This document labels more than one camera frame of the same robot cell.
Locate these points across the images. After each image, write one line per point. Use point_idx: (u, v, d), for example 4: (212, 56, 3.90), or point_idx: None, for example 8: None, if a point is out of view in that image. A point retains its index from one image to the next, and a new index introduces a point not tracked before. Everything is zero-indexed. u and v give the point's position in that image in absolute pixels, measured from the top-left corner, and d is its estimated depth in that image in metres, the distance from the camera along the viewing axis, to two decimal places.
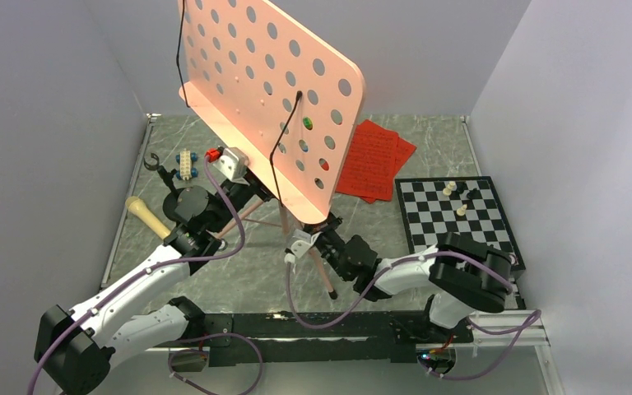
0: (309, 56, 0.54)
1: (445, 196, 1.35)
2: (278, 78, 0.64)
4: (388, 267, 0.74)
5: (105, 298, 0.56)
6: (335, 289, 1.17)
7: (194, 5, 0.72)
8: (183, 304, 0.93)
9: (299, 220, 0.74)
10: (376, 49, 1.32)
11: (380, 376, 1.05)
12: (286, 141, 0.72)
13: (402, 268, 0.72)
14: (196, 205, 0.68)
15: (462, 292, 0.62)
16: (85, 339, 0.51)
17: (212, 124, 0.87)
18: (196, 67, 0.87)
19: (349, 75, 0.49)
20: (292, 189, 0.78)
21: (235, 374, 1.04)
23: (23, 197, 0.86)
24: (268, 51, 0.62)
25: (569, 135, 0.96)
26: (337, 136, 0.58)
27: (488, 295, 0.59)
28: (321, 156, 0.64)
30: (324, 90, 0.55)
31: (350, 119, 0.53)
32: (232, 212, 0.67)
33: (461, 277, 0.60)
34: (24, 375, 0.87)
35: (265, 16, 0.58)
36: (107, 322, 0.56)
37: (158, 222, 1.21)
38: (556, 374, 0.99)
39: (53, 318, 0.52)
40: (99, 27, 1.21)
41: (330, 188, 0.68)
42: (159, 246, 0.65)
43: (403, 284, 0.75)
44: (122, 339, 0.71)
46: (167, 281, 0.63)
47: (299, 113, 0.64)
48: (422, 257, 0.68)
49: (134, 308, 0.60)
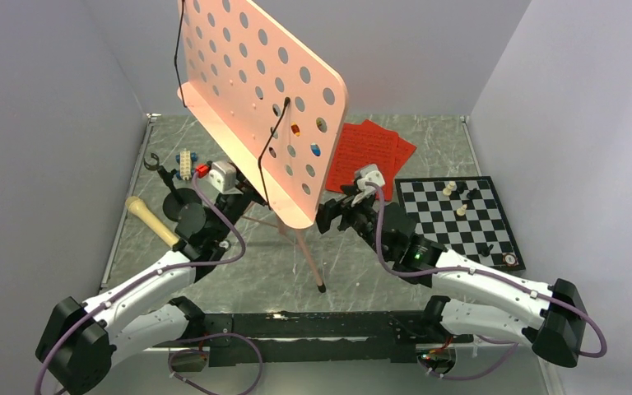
0: (296, 64, 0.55)
1: (445, 196, 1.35)
2: (269, 85, 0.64)
4: (471, 270, 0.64)
5: (119, 292, 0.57)
6: (323, 283, 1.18)
7: (193, 7, 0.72)
8: (183, 304, 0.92)
9: (285, 221, 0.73)
10: (377, 49, 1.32)
11: (381, 378, 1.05)
12: (276, 146, 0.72)
13: (488, 284, 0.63)
14: (195, 221, 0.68)
15: (546, 340, 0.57)
16: (99, 329, 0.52)
17: (206, 125, 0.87)
18: (195, 69, 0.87)
19: (332, 85, 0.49)
20: (279, 192, 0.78)
21: (235, 374, 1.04)
23: (23, 197, 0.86)
24: (260, 57, 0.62)
25: (569, 137, 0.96)
26: (322, 142, 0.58)
27: (573, 355, 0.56)
28: (308, 162, 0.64)
30: (312, 99, 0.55)
31: (334, 127, 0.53)
32: (230, 226, 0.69)
33: (570, 335, 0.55)
34: (24, 378, 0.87)
35: (257, 22, 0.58)
36: (118, 316, 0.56)
37: (158, 223, 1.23)
38: (556, 374, 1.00)
39: (65, 309, 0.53)
40: (99, 25, 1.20)
41: (317, 195, 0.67)
42: (169, 252, 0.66)
43: (467, 290, 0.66)
44: (123, 337, 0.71)
46: (174, 283, 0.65)
47: (287, 119, 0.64)
48: (536, 294, 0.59)
49: (141, 307, 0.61)
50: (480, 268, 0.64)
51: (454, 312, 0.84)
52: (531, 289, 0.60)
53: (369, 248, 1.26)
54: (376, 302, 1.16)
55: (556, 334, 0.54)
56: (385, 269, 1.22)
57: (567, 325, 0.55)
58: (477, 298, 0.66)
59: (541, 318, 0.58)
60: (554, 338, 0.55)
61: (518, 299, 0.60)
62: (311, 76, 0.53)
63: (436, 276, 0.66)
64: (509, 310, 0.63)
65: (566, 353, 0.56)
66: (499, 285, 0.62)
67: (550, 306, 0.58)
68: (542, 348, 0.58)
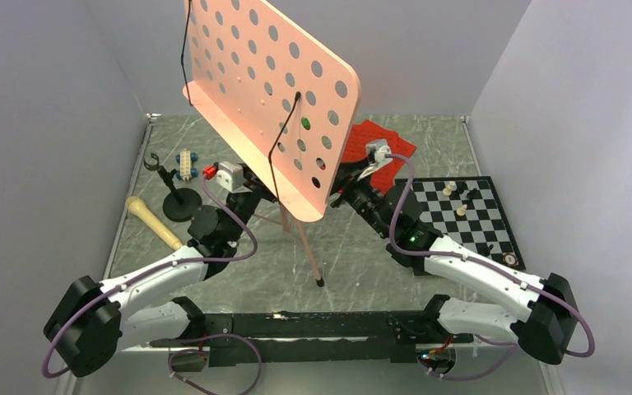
0: (308, 58, 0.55)
1: (445, 196, 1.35)
2: (279, 81, 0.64)
4: (463, 256, 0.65)
5: (135, 276, 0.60)
6: (322, 277, 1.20)
7: (200, 6, 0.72)
8: (185, 303, 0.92)
9: (295, 216, 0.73)
10: (376, 48, 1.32)
11: (381, 378, 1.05)
12: (285, 141, 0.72)
13: (478, 271, 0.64)
14: (206, 224, 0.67)
15: (532, 332, 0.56)
16: (112, 309, 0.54)
17: (213, 123, 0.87)
18: (200, 67, 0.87)
19: (344, 77, 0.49)
20: (289, 188, 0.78)
21: (235, 374, 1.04)
23: (23, 197, 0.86)
24: (270, 53, 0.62)
25: (569, 136, 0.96)
26: (334, 136, 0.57)
27: (558, 350, 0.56)
28: (318, 155, 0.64)
30: (323, 92, 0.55)
31: (346, 119, 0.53)
32: (241, 225, 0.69)
33: (555, 328, 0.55)
34: (24, 378, 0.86)
35: (267, 18, 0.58)
36: (131, 299, 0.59)
37: (158, 223, 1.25)
38: (556, 375, 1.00)
39: (83, 287, 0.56)
40: (99, 25, 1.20)
41: (327, 188, 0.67)
42: (183, 246, 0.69)
43: (457, 278, 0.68)
44: (129, 325, 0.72)
46: (187, 276, 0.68)
47: (297, 114, 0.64)
48: (526, 285, 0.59)
49: (154, 294, 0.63)
50: (474, 256, 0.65)
51: (451, 308, 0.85)
52: (521, 280, 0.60)
53: (369, 248, 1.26)
54: (376, 301, 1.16)
55: (541, 326, 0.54)
56: (385, 269, 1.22)
57: (554, 318, 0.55)
58: (471, 288, 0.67)
59: (529, 310, 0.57)
60: (539, 331, 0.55)
61: (508, 290, 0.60)
62: (322, 70, 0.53)
63: (429, 258, 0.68)
64: (501, 303, 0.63)
65: (550, 347, 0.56)
66: (490, 274, 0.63)
67: (540, 299, 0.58)
68: (528, 339, 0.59)
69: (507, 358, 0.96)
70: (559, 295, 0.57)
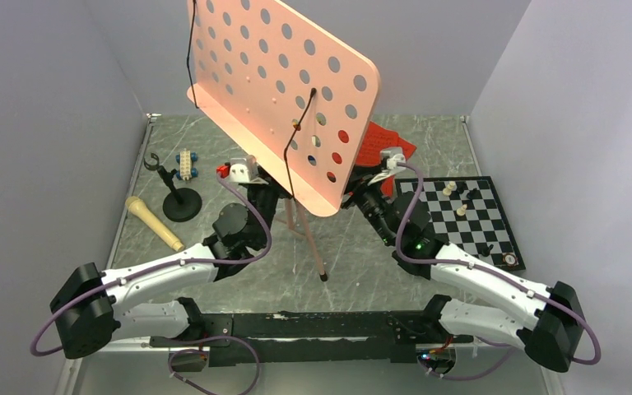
0: (324, 54, 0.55)
1: (445, 196, 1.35)
2: (292, 78, 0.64)
4: (469, 264, 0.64)
5: (137, 272, 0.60)
6: (327, 272, 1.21)
7: (206, 8, 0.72)
8: (189, 305, 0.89)
9: (312, 212, 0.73)
10: (376, 48, 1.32)
11: (381, 377, 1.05)
12: (298, 138, 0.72)
13: (485, 279, 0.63)
14: (235, 222, 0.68)
15: (540, 341, 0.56)
16: (105, 305, 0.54)
17: (221, 123, 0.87)
18: (205, 69, 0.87)
19: (364, 71, 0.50)
20: (302, 184, 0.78)
21: (235, 374, 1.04)
23: (22, 197, 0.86)
24: (282, 51, 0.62)
25: (569, 136, 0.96)
26: (352, 129, 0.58)
27: (566, 359, 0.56)
28: (335, 151, 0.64)
30: (341, 87, 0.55)
31: (364, 113, 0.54)
32: (264, 227, 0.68)
33: (564, 337, 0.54)
34: (24, 379, 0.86)
35: (279, 17, 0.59)
36: (129, 295, 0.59)
37: (158, 223, 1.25)
38: (556, 376, 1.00)
39: (85, 275, 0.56)
40: (99, 25, 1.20)
41: (344, 182, 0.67)
42: (197, 244, 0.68)
43: (463, 285, 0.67)
44: (128, 318, 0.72)
46: (193, 277, 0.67)
47: (312, 111, 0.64)
48: (532, 293, 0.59)
49: (157, 290, 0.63)
50: (480, 264, 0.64)
51: (453, 309, 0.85)
52: (527, 288, 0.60)
53: (369, 248, 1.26)
54: (376, 301, 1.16)
55: (550, 335, 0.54)
56: (385, 269, 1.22)
57: (561, 327, 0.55)
58: (479, 295, 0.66)
59: (536, 318, 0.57)
60: (546, 339, 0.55)
61: (513, 298, 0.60)
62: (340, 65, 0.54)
63: (435, 267, 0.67)
64: (508, 310, 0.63)
65: (558, 356, 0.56)
66: (496, 282, 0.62)
67: (547, 307, 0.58)
68: (535, 348, 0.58)
69: (508, 358, 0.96)
70: (566, 304, 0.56)
